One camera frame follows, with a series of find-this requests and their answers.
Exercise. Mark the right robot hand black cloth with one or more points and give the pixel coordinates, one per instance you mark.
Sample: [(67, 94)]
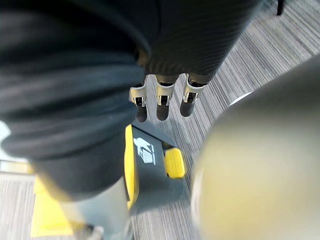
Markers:
[(75, 75)]

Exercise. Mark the yellow plastic panel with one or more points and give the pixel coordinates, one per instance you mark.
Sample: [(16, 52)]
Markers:
[(47, 205)]

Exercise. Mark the silver robot leg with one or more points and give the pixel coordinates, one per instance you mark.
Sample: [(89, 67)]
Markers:
[(262, 162)]

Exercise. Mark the dark chair leg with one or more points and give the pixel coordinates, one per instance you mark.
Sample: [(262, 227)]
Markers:
[(280, 7)]

